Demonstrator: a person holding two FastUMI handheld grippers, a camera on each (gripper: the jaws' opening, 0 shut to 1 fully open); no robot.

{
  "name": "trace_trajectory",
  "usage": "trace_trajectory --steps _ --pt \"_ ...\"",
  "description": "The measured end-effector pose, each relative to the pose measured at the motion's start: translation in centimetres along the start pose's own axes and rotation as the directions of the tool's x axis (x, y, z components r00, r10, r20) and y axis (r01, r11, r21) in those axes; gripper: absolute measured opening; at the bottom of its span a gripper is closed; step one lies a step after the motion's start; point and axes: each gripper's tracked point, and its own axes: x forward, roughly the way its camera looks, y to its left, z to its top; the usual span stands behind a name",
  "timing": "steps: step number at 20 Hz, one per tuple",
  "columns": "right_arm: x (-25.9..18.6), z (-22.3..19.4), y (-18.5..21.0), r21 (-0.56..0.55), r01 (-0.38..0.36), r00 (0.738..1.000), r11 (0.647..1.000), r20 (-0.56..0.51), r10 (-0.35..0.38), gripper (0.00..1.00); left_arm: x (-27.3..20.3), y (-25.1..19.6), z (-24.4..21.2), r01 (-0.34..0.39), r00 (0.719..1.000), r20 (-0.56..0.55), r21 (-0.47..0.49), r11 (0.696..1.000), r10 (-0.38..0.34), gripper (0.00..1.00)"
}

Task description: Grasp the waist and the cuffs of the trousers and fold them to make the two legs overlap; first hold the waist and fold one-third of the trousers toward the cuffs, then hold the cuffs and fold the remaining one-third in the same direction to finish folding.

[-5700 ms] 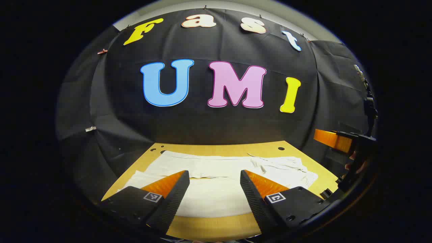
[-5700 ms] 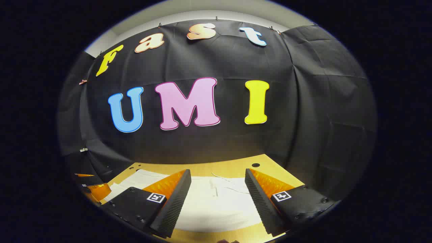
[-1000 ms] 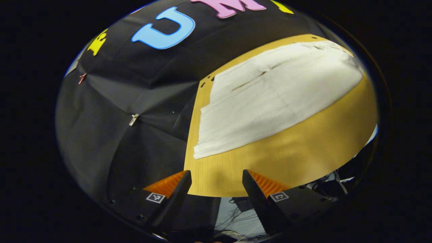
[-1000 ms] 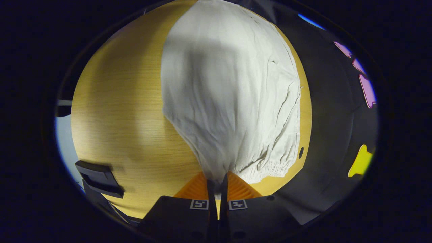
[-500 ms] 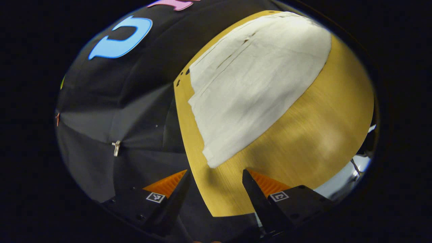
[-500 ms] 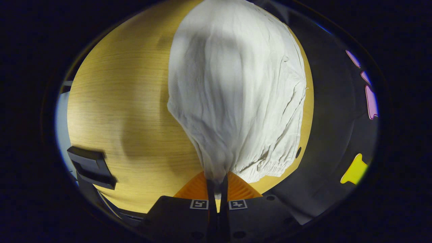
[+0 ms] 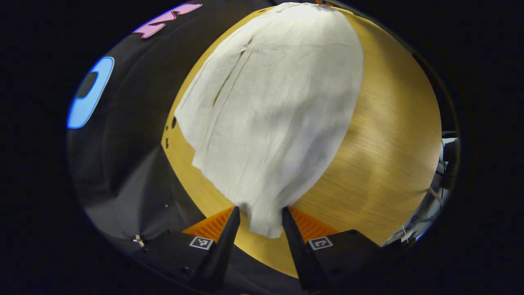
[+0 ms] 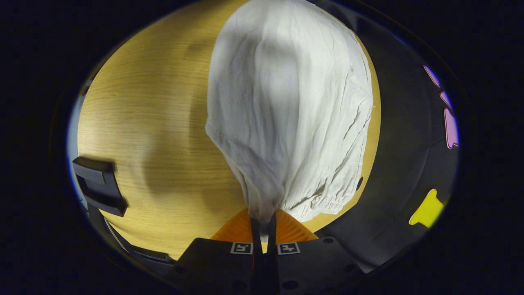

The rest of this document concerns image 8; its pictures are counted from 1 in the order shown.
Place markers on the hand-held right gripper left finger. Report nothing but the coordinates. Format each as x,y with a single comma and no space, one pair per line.
256,250

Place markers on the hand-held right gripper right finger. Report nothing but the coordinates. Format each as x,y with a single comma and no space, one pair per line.
272,250

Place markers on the white jeans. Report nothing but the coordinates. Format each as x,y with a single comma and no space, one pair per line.
286,102

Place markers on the black backdrop cloth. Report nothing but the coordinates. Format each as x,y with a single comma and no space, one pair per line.
401,164

